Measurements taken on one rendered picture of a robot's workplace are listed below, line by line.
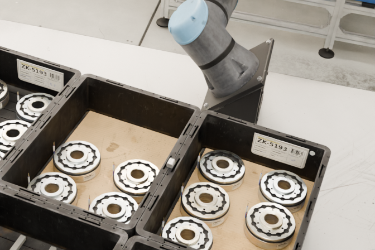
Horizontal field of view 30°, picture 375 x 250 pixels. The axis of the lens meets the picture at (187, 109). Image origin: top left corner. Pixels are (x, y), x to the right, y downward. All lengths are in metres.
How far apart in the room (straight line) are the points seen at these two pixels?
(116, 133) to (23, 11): 2.06
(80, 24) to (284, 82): 1.65
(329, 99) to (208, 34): 0.50
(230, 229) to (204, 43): 0.50
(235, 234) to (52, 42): 0.97
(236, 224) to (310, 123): 0.57
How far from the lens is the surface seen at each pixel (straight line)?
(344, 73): 3.43
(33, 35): 2.19
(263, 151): 1.58
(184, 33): 1.72
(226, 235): 1.45
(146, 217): 1.33
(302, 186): 1.54
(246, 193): 1.53
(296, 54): 3.48
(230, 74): 1.76
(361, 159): 1.89
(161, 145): 1.61
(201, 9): 1.73
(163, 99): 1.59
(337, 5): 3.36
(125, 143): 1.61
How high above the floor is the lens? 1.93
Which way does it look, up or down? 40 degrees down
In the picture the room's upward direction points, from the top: 7 degrees clockwise
